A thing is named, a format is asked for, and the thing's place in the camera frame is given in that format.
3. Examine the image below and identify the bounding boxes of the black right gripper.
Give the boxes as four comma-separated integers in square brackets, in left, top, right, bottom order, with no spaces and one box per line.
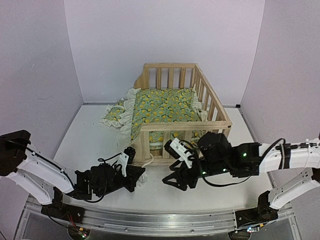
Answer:
[162,159,230,192]

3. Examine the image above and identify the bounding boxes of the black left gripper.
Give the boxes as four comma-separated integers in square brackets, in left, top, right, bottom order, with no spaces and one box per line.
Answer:
[95,166,145,199]

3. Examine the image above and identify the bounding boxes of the wooden pet bed frame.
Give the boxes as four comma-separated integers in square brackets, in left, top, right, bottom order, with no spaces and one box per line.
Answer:
[131,62,232,167]

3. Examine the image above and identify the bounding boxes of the lemon print bed cushion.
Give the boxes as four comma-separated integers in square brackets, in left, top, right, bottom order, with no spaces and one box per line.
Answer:
[116,88,208,150]

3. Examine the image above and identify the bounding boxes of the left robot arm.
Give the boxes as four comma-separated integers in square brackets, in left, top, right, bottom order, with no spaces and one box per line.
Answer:
[0,130,146,219]

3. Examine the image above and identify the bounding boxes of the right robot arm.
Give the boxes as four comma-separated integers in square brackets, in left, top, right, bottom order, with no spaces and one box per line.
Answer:
[162,132,320,231]

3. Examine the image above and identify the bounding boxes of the small lemon print pillow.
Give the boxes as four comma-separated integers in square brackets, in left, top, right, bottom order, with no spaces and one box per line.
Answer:
[99,99,126,128]

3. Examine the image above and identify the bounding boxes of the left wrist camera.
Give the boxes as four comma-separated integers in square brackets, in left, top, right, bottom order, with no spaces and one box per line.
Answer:
[117,146,136,177]

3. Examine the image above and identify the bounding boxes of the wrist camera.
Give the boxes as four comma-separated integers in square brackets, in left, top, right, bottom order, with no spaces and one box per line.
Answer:
[164,138,196,169]
[117,146,136,177]

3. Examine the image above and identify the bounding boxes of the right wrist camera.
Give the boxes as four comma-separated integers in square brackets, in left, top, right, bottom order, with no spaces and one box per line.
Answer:
[164,138,196,169]

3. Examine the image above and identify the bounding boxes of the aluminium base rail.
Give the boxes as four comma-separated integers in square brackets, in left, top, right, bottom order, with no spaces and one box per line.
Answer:
[14,196,301,240]

